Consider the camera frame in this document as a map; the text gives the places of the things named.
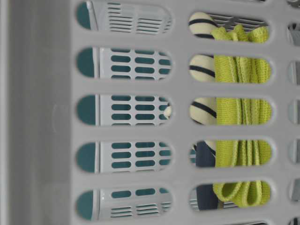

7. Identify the white plastic shopping basket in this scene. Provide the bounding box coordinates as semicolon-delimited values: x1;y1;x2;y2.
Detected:
0;0;300;225

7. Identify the yellow-green microfibre cloth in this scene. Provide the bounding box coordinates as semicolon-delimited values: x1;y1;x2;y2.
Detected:
212;25;272;208

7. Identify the cream navy striped cloth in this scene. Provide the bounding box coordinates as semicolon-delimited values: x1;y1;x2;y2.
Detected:
188;11;217;153

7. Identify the dark navy cloth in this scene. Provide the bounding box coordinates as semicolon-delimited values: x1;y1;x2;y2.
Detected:
195;141;218;210

